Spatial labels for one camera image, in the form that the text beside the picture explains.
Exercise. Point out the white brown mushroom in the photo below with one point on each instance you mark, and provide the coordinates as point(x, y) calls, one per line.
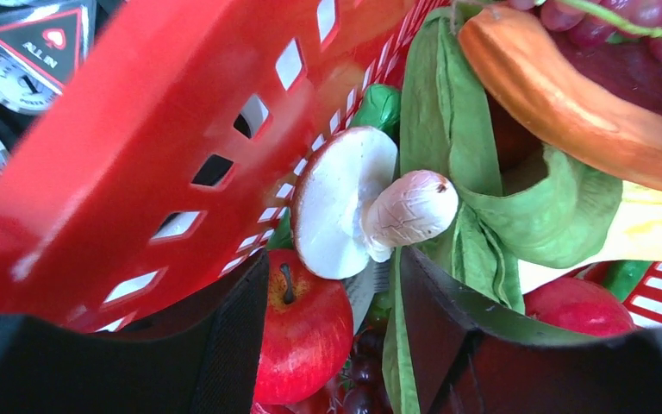
point(350, 207)

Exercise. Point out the green leafy vegetable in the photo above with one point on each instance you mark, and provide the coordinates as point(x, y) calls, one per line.
point(467, 278)

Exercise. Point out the red chili pepper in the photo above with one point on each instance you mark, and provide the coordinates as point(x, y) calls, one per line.
point(327, 400)

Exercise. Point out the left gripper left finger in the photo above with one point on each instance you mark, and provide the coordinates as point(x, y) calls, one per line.
point(199, 355)

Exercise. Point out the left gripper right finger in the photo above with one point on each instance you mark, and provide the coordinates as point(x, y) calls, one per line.
point(472, 355)

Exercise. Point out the red apple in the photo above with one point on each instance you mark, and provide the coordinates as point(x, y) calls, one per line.
point(308, 332)
point(580, 306)

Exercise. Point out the red plastic shopping basket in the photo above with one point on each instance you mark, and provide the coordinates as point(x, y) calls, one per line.
point(176, 147)

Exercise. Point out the green pepper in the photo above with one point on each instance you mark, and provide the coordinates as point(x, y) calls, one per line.
point(380, 108)

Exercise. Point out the red grape bunch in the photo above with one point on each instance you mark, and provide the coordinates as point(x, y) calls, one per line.
point(592, 23)

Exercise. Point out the dark purple grape bunch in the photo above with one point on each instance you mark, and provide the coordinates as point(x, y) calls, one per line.
point(363, 376)

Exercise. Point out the black poker chip case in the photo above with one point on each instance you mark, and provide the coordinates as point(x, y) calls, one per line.
point(41, 43)

